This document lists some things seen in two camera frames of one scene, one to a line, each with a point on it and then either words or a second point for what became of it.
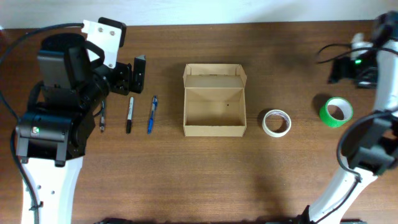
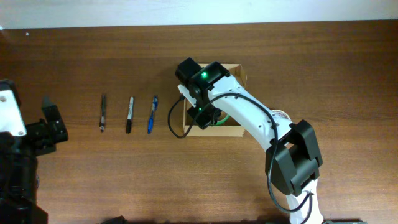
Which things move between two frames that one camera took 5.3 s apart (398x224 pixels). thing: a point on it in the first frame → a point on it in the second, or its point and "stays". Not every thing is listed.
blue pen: x=154 y=106 stays
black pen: x=102 y=116 stays
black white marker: x=129 y=121 stays
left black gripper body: x=123 y=79 → x=45 y=130
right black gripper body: x=337 y=70 → x=204 y=116
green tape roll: x=341 y=102 → x=223 y=121
